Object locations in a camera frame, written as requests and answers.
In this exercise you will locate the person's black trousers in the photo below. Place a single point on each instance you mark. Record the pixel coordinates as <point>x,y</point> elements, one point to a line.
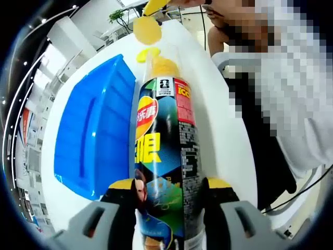
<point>260,145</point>

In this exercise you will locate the white table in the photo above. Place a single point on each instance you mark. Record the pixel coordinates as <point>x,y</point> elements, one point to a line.
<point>218,130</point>

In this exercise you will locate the grey chair armrest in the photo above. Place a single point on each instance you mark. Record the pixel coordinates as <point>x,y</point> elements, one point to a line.
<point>221,58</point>

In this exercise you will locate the dark green chip container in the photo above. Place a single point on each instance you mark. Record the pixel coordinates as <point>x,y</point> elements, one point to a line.
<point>166,145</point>

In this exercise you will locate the person's white shirt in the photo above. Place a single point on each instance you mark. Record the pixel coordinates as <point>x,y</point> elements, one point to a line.
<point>307,156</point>

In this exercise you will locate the green potted plant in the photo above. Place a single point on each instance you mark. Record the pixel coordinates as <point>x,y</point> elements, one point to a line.
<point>116,17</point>

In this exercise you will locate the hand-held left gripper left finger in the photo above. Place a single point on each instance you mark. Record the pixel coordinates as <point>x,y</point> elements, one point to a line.
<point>83,229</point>

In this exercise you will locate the round yellow chip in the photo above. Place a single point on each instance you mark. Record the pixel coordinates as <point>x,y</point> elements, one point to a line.
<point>147,30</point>

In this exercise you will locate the yellow container lid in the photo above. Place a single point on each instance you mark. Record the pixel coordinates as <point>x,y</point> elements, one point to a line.
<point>147,54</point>

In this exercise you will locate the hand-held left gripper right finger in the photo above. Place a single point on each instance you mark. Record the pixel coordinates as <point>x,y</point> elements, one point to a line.
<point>255,229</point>

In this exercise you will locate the white pillar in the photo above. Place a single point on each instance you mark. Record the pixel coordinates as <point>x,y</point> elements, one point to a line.
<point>70,34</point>

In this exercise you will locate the row of white desks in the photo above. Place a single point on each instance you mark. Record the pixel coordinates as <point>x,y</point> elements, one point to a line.
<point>33,161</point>

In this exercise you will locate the wall poster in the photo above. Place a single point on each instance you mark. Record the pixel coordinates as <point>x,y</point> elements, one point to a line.
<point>26,125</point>

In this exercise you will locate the blue plastic box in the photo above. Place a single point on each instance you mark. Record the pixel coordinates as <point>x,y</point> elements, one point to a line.
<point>91,125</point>

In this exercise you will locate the stack of chips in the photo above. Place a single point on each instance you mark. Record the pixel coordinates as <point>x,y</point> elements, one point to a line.
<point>165,68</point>

